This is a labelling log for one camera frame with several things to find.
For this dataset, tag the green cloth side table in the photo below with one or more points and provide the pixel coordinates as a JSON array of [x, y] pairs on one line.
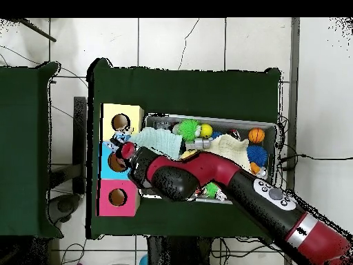
[[25, 149]]

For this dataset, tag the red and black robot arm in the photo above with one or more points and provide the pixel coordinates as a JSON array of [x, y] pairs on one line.
[[209, 168]]

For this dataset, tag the shallow clear mesh bin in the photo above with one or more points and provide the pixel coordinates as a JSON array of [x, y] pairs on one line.
[[269, 182]]

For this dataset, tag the blue round object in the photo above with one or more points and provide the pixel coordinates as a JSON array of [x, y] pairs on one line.
[[143, 261]]

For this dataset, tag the orange plastic toy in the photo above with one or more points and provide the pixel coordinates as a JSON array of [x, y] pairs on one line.
[[254, 167]]

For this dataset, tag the grey stand base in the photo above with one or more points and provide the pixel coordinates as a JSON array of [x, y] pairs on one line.
[[63, 205]]

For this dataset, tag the light blue waffle cloth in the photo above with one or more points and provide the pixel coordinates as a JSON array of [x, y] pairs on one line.
[[160, 142]]

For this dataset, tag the black flat panel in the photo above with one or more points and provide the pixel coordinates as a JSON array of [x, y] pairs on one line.
[[80, 127]]

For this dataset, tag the cream waffle cloth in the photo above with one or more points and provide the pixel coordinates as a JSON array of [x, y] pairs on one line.
[[229, 149]]

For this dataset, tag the dark green table cloth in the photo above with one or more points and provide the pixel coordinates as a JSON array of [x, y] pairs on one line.
[[182, 94]]

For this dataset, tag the dark thin rod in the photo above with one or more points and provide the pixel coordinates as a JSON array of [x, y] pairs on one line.
[[36, 30]]

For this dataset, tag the grey metal toy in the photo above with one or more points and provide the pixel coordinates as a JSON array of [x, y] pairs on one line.
[[198, 144]]

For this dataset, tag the large green spiky ball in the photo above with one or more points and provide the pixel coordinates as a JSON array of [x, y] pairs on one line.
[[189, 128]]

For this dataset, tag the yellow ball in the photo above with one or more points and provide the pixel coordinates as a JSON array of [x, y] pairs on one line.
[[206, 131]]

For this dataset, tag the blue spiky ball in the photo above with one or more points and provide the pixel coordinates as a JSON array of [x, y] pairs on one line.
[[257, 155]]

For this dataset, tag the orange basketball toy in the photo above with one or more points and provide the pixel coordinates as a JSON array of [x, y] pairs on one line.
[[256, 135]]

